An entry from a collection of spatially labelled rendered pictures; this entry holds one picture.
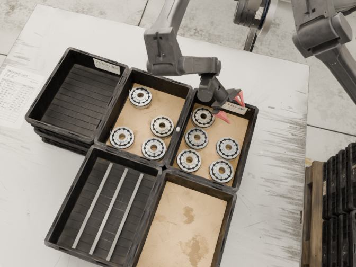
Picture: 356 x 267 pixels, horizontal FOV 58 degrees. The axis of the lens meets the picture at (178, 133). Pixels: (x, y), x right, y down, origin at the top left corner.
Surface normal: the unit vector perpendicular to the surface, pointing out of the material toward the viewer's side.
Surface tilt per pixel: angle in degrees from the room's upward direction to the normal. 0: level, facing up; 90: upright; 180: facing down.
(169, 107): 0
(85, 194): 0
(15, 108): 0
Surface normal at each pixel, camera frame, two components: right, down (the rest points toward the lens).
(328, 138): 0.07, -0.42
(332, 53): -0.27, 0.84
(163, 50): -0.33, 0.54
